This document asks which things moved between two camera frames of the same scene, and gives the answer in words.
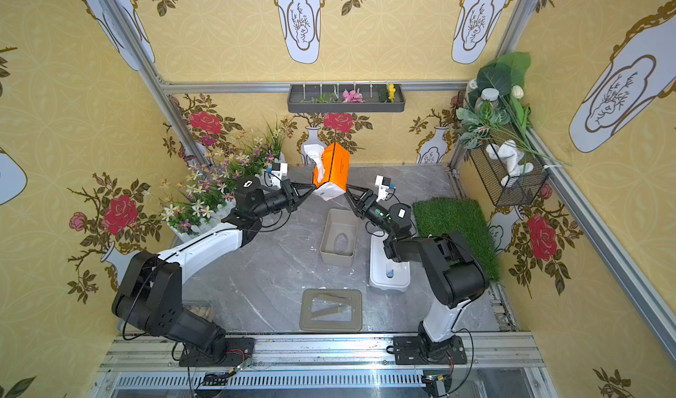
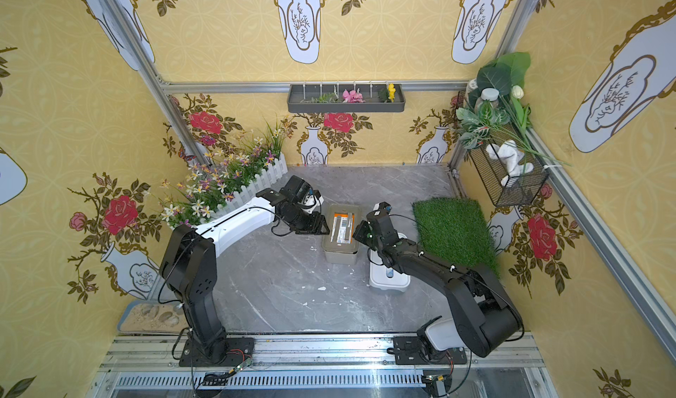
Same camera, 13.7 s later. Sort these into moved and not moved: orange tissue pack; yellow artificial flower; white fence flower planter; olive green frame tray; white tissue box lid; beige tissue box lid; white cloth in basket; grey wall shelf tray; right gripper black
Moved: right gripper black; olive green frame tray; orange tissue pack
Not moved: white fence flower planter; white tissue box lid; white cloth in basket; beige tissue box lid; yellow artificial flower; grey wall shelf tray
